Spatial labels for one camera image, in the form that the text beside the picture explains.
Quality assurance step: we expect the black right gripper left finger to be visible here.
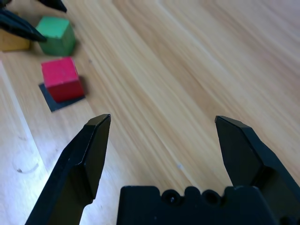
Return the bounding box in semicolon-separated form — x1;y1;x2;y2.
25;113;112;225

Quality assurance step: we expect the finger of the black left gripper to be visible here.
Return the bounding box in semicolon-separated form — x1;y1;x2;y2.
37;0;68;14
0;10;47;43

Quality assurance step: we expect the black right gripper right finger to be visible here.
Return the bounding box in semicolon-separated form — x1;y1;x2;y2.
214;115;300;225

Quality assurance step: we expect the yellow wooden block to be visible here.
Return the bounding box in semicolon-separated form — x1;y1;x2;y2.
0;11;31;52

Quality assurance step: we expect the green wooden block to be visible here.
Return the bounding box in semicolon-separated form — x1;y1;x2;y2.
35;15;77;57

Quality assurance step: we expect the red wooden block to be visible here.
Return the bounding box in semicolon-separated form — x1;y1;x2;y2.
41;57;84;103

